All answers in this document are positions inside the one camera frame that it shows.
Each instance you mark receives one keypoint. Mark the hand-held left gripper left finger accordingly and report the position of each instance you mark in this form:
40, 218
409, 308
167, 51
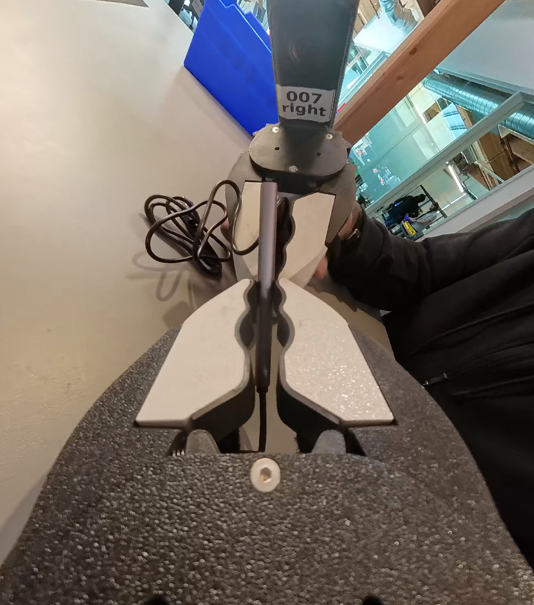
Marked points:
201, 368

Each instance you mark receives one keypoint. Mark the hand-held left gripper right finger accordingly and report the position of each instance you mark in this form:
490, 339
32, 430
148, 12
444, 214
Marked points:
333, 368

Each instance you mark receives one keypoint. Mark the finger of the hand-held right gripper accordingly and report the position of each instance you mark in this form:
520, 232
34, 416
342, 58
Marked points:
312, 227
248, 217

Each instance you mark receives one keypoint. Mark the grey usb hub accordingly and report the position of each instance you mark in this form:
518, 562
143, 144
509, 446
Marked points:
266, 246

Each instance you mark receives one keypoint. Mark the person's right hand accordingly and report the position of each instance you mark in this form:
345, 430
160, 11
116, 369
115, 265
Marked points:
350, 224

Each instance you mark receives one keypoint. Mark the blue storage bin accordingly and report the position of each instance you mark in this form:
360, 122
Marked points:
229, 71

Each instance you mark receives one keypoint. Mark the wooden beam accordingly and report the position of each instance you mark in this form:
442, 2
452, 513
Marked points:
413, 52

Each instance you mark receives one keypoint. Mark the silver ventilation duct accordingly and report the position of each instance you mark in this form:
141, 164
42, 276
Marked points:
508, 108

